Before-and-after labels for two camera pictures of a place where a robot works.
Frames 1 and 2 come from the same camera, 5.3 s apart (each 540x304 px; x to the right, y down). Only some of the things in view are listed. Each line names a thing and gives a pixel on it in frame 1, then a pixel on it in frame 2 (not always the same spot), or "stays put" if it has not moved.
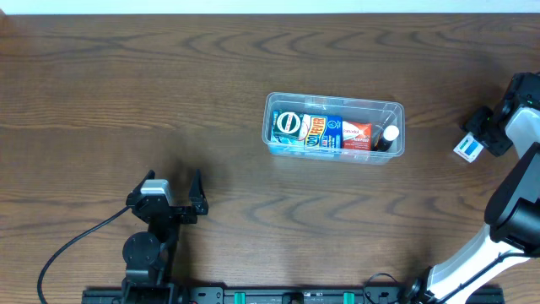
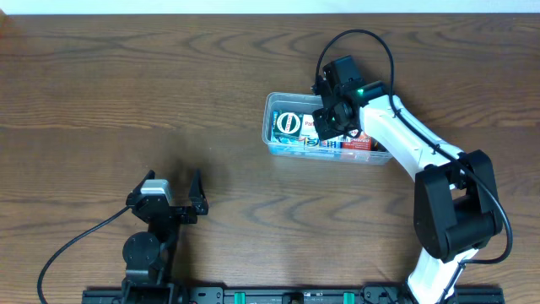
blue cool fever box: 317,132 stays put
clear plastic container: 332,127 stays put
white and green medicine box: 469,148 -> 309,132
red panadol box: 356,135 stays put
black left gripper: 178,212 stays put
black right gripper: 478,125 -> 322,116
